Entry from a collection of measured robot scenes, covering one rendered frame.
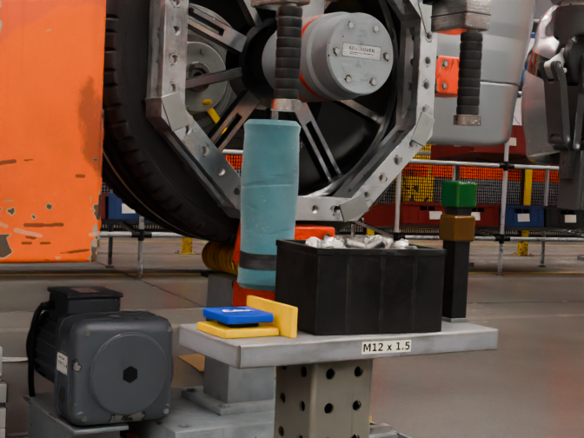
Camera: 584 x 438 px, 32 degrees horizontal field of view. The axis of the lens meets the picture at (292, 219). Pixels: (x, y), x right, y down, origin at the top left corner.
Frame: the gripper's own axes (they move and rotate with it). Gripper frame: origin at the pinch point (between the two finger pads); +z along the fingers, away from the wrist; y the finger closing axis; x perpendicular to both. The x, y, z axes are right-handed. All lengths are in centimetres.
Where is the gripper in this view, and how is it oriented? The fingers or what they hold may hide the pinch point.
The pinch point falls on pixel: (573, 179)
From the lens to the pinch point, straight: 125.6
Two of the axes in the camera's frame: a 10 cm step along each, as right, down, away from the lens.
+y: 8.2, 0.3, 5.7
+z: -0.7, 10.0, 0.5
